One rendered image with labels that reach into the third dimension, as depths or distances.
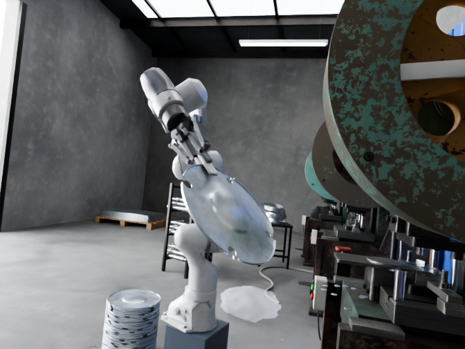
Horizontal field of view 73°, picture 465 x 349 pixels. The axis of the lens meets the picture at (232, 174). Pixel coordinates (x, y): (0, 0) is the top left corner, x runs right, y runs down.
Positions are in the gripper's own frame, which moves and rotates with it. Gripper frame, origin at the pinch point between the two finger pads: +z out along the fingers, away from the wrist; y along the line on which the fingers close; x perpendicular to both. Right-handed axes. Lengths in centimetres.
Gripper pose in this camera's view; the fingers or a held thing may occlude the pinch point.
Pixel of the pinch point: (205, 166)
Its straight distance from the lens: 82.7
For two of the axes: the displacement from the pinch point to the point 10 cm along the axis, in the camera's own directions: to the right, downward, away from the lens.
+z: 4.9, 7.5, -4.3
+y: 6.4, -6.5, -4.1
